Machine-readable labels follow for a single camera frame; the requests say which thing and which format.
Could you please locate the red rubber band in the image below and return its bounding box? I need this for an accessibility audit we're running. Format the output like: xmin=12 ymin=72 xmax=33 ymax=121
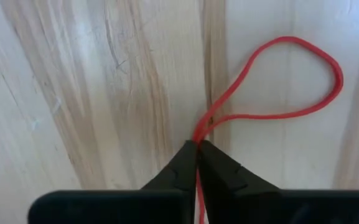
xmin=192 ymin=35 xmax=345 ymax=224

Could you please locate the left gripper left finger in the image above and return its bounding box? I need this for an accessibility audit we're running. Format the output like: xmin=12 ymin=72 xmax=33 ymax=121
xmin=141 ymin=140 xmax=198 ymax=224

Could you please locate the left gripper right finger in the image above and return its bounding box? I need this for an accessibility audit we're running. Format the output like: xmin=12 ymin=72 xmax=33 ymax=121
xmin=199 ymin=140 xmax=282 ymax=224

